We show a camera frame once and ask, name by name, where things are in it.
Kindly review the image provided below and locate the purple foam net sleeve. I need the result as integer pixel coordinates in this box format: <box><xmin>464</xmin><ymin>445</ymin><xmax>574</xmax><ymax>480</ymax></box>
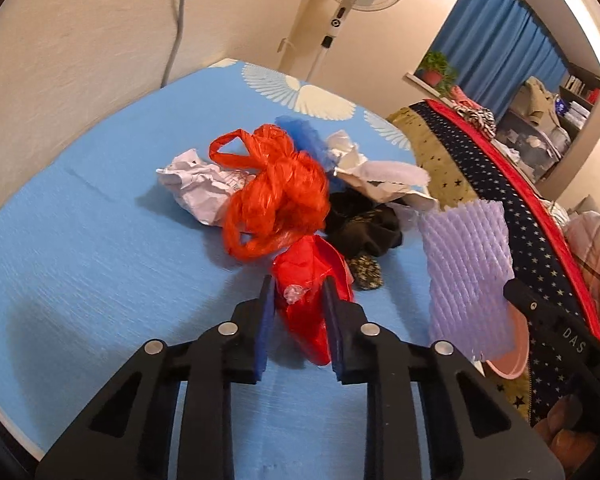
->
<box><xmin>418</xmin><ymin>200</ymin><xmax>514</xmax><ymax>361</ymax></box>

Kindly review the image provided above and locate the black patterned cloth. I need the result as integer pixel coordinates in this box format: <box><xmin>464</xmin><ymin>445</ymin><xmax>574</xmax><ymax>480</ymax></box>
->
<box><xmin>324</xmin><ymin>188</ymin><xmax>403</xmax><ymax>290</ymax></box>

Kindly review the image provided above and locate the red plastic wrapper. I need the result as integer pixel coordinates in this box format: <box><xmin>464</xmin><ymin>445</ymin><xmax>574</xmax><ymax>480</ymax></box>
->
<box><xmin>271</xmin><ymin>234</ymin><xmax>354</xmax><ymax>366</ymax></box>

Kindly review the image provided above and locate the white paper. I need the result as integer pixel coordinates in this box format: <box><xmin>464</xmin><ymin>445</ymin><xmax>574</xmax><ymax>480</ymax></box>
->
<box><xmin>156</xmin><ymin>148</ymin><xmax>256</xmax><ymax>226</ymax></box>

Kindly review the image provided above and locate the blue plastic bag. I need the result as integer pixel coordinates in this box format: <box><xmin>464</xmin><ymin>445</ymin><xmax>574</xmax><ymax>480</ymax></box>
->
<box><xmin>274</xmin><ymin>116</ymin><xmax>336</xmax><ymax>172</ymax></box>

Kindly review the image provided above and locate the person's right hand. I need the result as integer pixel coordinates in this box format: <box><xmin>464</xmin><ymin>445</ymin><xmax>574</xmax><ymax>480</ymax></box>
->
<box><xmin>533</xmin><ymin>394</ymin><xmax>597</xmax><ymax>479</ymax></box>

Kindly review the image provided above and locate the red bed blanket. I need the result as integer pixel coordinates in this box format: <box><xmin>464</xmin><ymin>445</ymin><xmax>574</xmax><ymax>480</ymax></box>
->
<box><xmin>425</xmin><ymin>99</ymin><xmax>600</xmax><ymax>340</ymax></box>

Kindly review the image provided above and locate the clear storage box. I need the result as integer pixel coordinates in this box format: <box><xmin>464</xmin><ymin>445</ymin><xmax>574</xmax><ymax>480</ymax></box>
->
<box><xmin>495</xmin><ymin>110</ymin><xmax>571</xmax><ymax>183</ymax></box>

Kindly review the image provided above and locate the white crumpled tissue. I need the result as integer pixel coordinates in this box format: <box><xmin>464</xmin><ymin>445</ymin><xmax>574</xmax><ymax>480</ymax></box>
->
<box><xmin>326</xmin><ymin>130</ymin><xmax>439</xmax><ymax>211</ymax></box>

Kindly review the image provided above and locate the starry dark bed blanket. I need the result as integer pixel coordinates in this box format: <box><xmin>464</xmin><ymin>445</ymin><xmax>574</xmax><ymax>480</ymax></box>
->
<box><xmin>386</xmin><ymin>100</ymin><xmax>600</xmax><ymax>428</ymax></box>

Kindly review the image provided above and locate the wooden bookshelf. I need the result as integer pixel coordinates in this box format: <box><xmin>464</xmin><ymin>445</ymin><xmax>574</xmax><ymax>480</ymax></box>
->
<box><xmin>558</xmin><ymin>63</ymin><xmax>600</xmax><ymax>138</ymax></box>

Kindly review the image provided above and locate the orange-red plastic bag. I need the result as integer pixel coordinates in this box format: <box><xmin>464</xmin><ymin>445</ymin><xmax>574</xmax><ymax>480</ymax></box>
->
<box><xmin>209</xmin><ymin>124</ymin><xmax>330</xmax><ymax>261</ymax></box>

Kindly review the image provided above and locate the zebra patterned cloth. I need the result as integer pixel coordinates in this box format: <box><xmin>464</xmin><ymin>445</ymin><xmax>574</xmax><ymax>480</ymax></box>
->
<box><xmin>454</xmin><ymin>103</ymin><xmax>496</xmax><ymax>140</ymax></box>

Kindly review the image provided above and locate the beige jacket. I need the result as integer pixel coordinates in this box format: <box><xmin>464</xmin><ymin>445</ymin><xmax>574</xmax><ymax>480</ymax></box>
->
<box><xmin>509</xmin><ymin>76</ymin><xmax>559</xmax><ymax>130</ymax></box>

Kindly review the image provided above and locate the pink cloth on sill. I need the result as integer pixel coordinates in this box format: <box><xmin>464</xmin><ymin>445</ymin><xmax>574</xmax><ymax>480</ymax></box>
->
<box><xmin>449</xmin><ymin>84</ymin><xmax>481</xmax><ymax>110</ymax></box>

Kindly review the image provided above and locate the potted green plant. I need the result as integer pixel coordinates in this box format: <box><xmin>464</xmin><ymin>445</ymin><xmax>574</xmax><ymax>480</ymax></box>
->
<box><xmin>416</xmin><ymin>51</ymin><xmax>457</xmax><ymax>96</ymax></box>

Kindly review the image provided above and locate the blue curtain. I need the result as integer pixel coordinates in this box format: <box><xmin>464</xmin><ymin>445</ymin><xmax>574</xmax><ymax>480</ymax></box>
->
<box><xmin>429</xmin><ymin>0</ymin><xmax>568</xmax><ymax>118</ymax></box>

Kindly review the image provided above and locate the grey wall cable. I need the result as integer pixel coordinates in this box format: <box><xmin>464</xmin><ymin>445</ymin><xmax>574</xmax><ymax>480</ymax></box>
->
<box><xmin>159</xmin><ymin>0</ymin><xmax>197</xmax><ymax>89</ymax></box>

